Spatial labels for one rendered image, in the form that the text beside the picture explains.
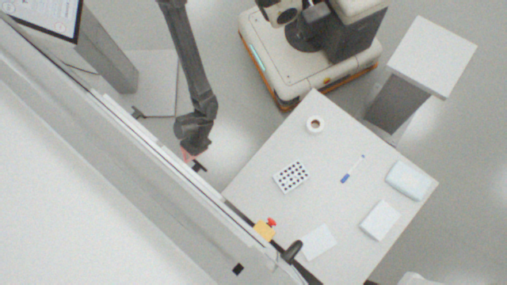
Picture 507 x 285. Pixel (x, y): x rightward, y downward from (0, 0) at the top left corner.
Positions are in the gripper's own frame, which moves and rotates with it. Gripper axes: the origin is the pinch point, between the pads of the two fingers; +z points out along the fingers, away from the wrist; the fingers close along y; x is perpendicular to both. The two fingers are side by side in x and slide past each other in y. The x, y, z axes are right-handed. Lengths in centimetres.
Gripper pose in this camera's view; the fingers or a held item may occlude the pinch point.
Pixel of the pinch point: (189, 158)
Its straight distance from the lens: 142.3
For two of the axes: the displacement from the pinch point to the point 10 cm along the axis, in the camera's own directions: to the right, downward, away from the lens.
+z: -3.9, 6.6, 6.4
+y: -5.5, 3.9, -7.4
